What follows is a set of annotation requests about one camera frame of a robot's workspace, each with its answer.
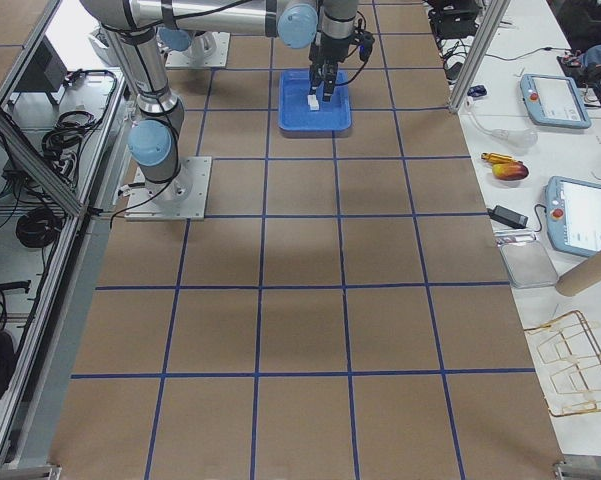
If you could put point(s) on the black power brick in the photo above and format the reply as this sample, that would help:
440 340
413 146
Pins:
507 217

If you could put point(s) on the teach pendant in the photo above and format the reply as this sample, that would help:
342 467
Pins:
573 215
554 101

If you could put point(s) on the far teach pendant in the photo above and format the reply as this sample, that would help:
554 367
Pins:
554 101

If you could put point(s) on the cardboard tube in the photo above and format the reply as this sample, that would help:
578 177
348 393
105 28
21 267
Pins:
581 277

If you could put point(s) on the clear light bulb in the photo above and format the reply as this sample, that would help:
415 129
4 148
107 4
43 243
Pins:
520 139

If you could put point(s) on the blue plastic tray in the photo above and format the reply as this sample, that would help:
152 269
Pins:
295 114

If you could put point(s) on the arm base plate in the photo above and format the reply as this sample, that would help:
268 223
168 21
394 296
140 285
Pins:
195 50
185 198

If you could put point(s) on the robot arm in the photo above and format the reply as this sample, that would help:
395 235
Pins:
134 25
326 28

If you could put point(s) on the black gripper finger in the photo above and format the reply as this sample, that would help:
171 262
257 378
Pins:
315 82
329 77

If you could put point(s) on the grey metal tray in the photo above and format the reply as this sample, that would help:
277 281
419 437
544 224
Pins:
528 265

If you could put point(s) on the near teach pendant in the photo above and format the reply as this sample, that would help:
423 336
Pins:
573 215

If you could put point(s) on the aluminium frame upright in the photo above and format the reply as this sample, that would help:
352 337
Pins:
484 36

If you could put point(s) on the red yellow mango toy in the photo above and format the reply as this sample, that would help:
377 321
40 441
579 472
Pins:
510 171

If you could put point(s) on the gold wire rack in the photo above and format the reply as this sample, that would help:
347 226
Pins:
568 360

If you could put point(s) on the white block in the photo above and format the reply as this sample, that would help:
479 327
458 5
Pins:
313 103

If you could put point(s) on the aluminium frame rail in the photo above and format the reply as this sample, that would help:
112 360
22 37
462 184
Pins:
20 149

